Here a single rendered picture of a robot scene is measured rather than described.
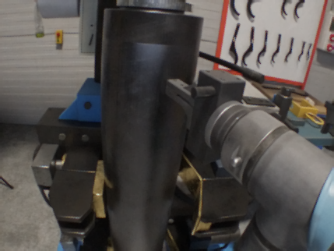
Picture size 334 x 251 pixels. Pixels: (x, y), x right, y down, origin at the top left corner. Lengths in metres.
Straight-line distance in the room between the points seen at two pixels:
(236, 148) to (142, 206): 0.41
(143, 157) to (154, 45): 0.24
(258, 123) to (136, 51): 0.25
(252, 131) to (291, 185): 0.08
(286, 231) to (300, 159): 0.07
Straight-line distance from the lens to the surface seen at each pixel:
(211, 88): 0.29
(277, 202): 0.23
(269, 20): 2.89
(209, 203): 0.66
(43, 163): 0.78
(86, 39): 1.35
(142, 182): 0.55
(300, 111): 1.30
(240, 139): 0.25
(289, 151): 0.23
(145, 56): 0.41
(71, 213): 0.61
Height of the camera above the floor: 1.47
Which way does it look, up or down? 29 degrees down
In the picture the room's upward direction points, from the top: 7 degrees clockwise
